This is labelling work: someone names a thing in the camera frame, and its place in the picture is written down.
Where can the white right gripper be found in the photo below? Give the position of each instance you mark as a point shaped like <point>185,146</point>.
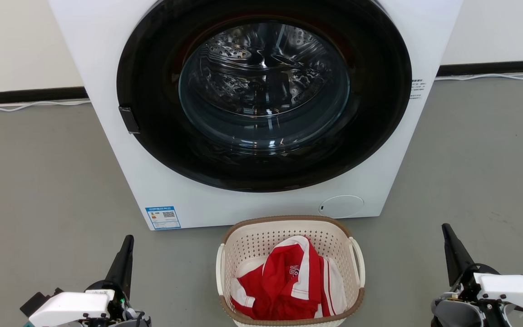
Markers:
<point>511,290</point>

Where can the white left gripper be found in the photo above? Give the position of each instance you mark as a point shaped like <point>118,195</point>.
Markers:
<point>68,309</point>

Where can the cream plastic laundry basket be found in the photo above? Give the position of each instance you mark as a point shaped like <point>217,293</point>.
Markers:
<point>252,240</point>

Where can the blue energy label sticker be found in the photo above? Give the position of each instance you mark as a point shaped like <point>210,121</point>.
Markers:
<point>163,218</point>

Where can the round white filter cover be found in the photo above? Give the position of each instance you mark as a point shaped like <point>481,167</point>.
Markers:
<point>341,206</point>

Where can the round black washer door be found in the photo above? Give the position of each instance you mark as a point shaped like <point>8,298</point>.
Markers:
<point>152,136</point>

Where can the red and white garment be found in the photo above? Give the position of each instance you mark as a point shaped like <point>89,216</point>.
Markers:
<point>279,281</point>

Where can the small printed text sticker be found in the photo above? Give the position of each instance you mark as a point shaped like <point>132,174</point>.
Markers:
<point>416,88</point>

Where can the black baseboard strip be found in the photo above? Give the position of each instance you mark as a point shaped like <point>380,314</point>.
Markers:
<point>25,96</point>
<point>493,68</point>

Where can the white front-load washing machine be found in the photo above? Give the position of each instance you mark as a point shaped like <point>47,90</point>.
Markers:
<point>102,50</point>

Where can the steel washer drum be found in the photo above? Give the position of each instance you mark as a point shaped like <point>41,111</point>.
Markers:
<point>261,81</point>

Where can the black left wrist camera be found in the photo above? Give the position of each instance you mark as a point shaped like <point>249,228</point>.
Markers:
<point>37,302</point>

